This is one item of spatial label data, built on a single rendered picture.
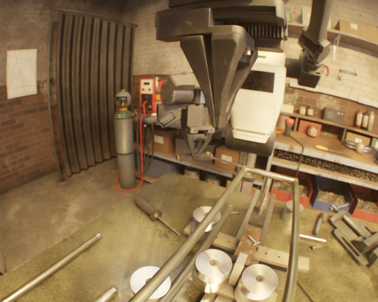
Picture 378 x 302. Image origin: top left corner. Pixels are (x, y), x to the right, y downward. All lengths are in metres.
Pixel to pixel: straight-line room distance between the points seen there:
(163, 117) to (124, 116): 1.51
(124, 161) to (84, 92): 1.11
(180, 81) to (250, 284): 0.39
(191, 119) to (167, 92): 0.09
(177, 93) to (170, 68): 2.34
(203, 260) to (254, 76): 0.65
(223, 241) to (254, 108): 0.53
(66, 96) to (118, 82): 0.88
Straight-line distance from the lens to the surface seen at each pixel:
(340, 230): 0.57
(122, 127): 1.98
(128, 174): 2.17
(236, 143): 0.80
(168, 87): 0.43
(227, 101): 0.17
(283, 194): 1.72
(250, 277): 0.27
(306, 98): 2.27
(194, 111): 0.46
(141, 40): 3.20
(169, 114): 0.46
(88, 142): 2.75
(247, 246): 0.32
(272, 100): 0.75
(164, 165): 2.08
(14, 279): 0.45
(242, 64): 0.18
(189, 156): 0.52
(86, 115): 2.66
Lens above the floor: 1.19
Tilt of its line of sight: 20 degrees down
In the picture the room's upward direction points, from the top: 3 degrees clockwise
